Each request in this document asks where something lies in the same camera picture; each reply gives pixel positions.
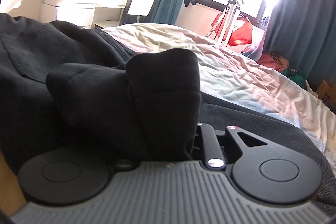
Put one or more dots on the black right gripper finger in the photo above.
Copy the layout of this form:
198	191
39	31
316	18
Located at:
206	148

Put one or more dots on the black garment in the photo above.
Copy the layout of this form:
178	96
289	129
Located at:
65	86

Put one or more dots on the white dressing table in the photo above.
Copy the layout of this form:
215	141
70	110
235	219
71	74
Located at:
84	13

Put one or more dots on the pastel bed duvet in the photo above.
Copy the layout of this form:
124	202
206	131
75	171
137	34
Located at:
232	77

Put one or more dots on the pink cloth pile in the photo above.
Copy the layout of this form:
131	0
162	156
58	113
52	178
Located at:
269	61

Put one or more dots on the light blue cloth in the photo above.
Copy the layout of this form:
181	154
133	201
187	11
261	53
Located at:
253	51

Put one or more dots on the green garment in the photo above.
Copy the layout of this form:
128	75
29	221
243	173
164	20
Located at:
295	76

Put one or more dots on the beige crumpled cloth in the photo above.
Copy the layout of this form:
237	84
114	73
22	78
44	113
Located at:
282	63

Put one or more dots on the red garment on hanger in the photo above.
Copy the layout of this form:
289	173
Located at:
241	33

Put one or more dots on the brown paper bag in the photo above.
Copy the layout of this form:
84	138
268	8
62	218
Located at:
326	92

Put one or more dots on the white garment steamer stand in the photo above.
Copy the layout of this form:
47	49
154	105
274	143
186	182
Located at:
224	25

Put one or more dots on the teal right curtain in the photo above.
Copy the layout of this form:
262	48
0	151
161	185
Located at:
303	31

